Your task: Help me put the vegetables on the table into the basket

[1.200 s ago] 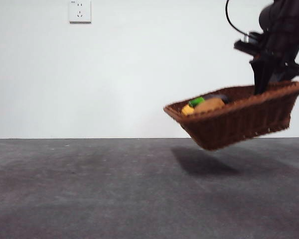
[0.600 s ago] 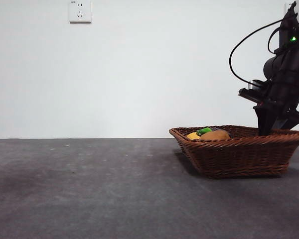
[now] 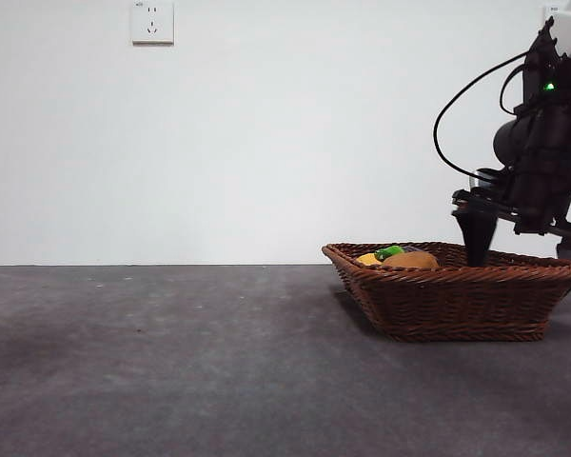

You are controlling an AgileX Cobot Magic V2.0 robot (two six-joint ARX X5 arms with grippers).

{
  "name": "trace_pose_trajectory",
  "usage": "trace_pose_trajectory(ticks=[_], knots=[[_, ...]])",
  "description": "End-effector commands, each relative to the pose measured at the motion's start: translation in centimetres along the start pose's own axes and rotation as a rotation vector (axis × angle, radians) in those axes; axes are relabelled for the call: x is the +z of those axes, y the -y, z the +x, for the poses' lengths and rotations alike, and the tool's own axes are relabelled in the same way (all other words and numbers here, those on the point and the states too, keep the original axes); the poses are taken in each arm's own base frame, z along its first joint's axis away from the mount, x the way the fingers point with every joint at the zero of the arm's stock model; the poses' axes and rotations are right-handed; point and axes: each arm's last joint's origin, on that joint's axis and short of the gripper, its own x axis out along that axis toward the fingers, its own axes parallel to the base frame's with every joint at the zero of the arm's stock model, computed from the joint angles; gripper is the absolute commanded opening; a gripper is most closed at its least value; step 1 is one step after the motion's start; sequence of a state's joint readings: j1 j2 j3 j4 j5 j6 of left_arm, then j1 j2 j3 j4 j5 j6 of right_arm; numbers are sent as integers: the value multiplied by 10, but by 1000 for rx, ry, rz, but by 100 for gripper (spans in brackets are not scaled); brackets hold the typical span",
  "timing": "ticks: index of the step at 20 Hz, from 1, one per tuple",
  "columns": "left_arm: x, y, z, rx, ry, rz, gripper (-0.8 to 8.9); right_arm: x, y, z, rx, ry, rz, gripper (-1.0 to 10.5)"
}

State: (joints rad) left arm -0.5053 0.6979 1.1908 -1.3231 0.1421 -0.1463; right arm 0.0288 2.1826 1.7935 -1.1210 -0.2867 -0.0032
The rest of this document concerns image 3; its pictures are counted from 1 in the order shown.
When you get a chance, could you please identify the thin black cable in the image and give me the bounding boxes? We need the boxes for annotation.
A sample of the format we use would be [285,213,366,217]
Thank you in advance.
[499,64,529,115]

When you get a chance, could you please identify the brown wicker basket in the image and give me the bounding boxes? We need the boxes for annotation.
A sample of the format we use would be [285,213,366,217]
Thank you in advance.
[321,241,571,343]

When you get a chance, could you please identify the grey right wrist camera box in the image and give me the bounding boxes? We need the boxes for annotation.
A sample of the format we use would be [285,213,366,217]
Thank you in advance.
[450,167,510,207]

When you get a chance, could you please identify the purple eggplant with green stem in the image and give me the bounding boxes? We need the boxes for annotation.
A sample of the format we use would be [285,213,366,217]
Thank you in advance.
[373,244,427,261]

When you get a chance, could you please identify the brown potato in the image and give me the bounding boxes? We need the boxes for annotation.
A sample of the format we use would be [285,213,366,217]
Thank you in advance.
[382,251,440,270]

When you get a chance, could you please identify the long black cable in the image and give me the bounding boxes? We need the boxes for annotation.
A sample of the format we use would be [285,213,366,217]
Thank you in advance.
[432,47,534,178]

